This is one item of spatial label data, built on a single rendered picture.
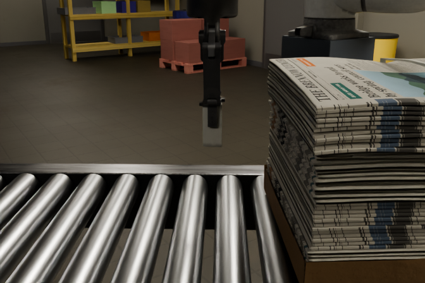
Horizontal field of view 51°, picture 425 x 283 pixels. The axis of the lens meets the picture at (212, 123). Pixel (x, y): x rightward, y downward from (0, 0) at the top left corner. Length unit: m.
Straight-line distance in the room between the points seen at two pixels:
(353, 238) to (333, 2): 0.94
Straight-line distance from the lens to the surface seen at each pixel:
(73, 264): 0.63
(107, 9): 8.12
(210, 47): 0.62
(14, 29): 10.66
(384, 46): 4.96
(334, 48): 1.34
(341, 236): 0.53
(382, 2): 1.36
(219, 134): 0.70
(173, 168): 0.89
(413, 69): 0.70
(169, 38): 6.76
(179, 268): 0.60
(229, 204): 0.75
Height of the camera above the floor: 1.14
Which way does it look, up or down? 17 degrees down
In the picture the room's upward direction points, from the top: straight up
